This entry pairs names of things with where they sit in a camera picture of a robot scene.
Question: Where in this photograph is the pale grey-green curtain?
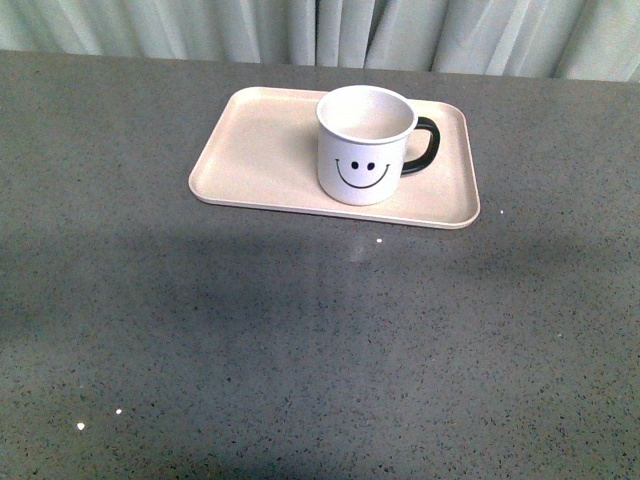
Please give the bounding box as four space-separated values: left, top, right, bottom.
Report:
1 0 639 82

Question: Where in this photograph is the white smiley mug black handle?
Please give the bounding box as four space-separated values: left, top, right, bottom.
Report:
316 85 441 206

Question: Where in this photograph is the beige rectangular plastic tray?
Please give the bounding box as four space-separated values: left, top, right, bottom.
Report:
189 87 480 229

